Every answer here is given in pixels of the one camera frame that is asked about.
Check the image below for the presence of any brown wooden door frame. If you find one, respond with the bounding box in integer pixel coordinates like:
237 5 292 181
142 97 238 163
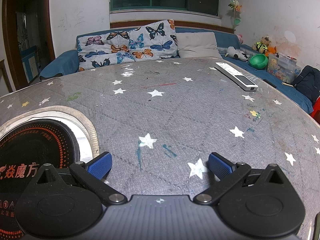
2 0 56 90

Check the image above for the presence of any grey star-print table cover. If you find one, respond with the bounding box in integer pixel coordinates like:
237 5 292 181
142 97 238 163
0 57 320 240

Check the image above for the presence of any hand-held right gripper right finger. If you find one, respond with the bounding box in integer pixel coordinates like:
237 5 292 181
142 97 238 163
194 152 287 205

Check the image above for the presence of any blue sofa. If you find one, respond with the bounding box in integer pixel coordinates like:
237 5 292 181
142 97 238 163
39 27 314 114

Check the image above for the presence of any teddy bear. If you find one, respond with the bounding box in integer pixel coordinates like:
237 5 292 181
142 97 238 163
252 35 272 54

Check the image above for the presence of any red plastic stool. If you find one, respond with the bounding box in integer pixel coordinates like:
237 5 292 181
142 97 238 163
310 97 320 125

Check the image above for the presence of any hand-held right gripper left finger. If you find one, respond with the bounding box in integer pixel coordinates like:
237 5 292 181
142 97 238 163
36 151 128 205

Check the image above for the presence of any butterfly print cushion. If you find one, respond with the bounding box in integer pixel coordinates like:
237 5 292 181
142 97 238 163
76 19 179 72

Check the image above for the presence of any blue cabinet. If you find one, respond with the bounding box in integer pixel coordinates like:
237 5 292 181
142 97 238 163
20 45 42 83

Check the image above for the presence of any orange plush toy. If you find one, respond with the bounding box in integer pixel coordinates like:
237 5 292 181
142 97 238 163
265 46 279 57

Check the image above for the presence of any black and white plush toy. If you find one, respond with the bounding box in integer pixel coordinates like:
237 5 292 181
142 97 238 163
225 46 250 62

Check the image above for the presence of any clear plastic toy box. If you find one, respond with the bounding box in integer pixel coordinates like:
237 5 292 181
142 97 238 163
266 52 302 83

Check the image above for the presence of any paper pinwheel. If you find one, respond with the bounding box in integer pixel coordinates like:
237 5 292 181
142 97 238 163
228 0 243 33

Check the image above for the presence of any white remote control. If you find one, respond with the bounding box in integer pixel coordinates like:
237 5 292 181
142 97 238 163
215 62 258 91

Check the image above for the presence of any beige cushion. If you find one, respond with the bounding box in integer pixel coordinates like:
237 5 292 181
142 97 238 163
176 32 223 60

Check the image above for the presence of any green bowl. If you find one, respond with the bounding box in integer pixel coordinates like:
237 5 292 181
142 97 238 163
249 54 268 69

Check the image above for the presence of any black backpack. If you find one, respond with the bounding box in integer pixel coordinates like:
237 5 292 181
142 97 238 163
292 65 320 104

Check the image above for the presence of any black round induction cooktop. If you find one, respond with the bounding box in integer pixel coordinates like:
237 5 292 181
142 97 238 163
0 119 80 238

